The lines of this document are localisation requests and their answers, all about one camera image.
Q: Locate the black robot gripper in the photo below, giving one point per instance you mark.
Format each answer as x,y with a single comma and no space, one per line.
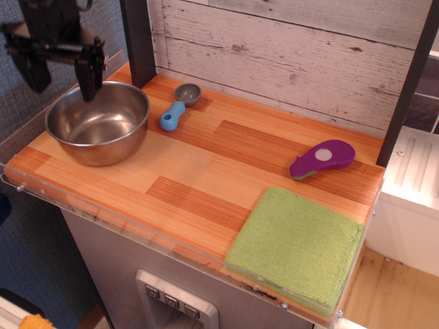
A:
52,30

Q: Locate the stainless steel pot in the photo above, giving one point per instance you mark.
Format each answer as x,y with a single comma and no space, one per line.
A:
104,131

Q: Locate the blue grey toy scoop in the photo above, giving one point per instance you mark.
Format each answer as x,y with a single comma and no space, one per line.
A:
186,95

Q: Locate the grey toy fridge cabinet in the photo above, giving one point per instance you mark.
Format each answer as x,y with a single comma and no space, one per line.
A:
113,261

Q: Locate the orange object bottom left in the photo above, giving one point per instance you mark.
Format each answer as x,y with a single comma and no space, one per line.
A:
35,322

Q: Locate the silver dispenser panel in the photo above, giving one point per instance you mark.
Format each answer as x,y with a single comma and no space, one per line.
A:
163,301

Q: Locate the purple toy eggplant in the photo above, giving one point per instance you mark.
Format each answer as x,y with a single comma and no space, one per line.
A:
331,154

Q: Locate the green folded cloth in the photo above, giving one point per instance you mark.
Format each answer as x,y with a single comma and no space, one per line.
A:
305,250

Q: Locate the white toy sink unit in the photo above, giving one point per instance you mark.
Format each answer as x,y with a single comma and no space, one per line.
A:
405,227

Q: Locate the dark left shelf post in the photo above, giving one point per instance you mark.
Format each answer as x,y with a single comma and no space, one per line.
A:
139,43

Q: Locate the dark shelf post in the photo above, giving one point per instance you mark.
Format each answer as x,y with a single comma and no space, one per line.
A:
139,43
414,73

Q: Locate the dark right shelf post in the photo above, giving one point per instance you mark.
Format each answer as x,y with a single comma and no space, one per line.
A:
414,73

